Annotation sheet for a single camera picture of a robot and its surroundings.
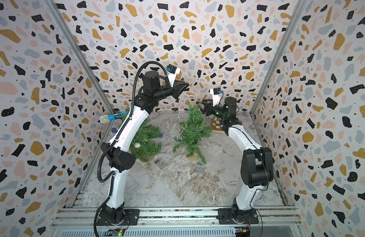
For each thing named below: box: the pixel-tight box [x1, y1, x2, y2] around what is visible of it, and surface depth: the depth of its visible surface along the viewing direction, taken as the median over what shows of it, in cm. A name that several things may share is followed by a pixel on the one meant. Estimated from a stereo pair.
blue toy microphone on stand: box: [99, 112, 126, 124], surface depth 92 cm
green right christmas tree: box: [173, 102, 214, 164], surface depth 78 cm
